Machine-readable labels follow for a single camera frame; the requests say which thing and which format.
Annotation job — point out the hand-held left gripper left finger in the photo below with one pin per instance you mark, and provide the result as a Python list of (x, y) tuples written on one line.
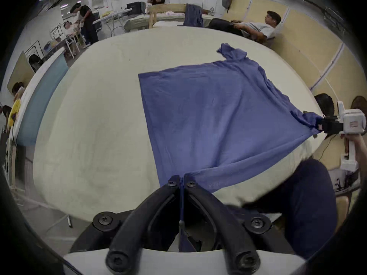
[(134, 228)]

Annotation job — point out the person's legs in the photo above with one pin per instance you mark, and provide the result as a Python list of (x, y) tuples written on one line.
[(309, 208)]

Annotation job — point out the bed with wooden frame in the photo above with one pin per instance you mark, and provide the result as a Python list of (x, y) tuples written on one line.
[(163, 13)]

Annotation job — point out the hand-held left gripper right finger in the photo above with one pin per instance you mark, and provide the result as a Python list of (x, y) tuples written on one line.
[(226, 228)]

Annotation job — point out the bed with blue side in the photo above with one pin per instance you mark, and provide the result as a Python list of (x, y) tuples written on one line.
[(43, 96)]

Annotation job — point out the white folding table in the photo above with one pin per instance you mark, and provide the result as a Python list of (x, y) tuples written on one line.
[(116, 17)]

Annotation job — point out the bed with beige sheet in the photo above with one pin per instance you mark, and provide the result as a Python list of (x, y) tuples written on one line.
[(100, 130)]

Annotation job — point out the person's right hand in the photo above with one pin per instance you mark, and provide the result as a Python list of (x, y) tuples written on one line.
[(355, 140)]

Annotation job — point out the person's right forearm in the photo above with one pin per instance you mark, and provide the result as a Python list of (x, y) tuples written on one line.
[(362, 165)]

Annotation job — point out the dark blue shirt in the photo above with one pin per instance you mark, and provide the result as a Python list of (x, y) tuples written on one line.
[(209, 119)]

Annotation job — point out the dark blue draped garment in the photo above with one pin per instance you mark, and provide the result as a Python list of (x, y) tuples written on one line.
[(193, 16)]

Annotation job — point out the grey hanging bag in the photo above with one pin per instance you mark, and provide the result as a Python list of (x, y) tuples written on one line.
[(226, 1)]

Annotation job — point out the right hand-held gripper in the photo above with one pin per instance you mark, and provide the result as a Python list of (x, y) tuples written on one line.
[(352, 122)]

